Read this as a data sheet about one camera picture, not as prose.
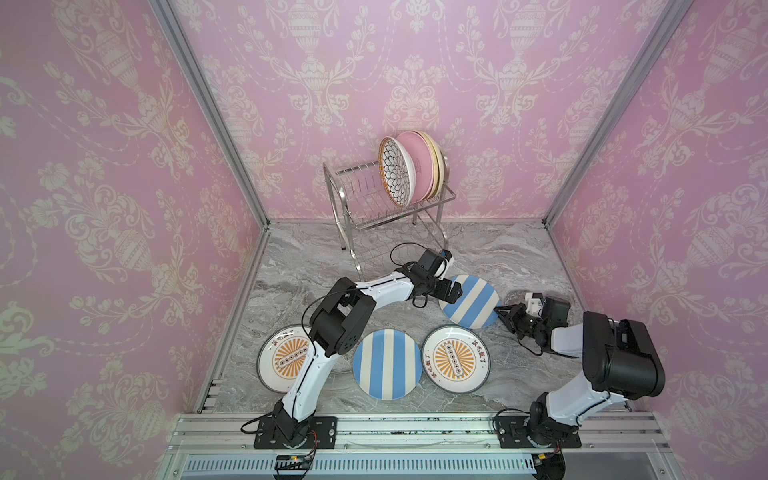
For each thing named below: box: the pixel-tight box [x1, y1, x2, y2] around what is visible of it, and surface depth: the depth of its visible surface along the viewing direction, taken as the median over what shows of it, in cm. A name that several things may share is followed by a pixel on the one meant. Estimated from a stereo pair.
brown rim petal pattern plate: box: [378, 137, 416, 208], surface depth 91 cm
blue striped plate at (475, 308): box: [439, 274, 500, 330], surface depth 99 cm
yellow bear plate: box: [418, 131, 440, 200], surface depth 79 cm
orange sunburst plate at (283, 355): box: [256, 324, 316, 394], surface depth 87 cm
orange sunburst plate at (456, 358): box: [421, 324, 492, 394], surface depth 87 cm
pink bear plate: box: [396, 131, 434, 204], surface depth 83 cm
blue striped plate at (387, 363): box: [352, 328, 424, 401], surface depth 87 cm
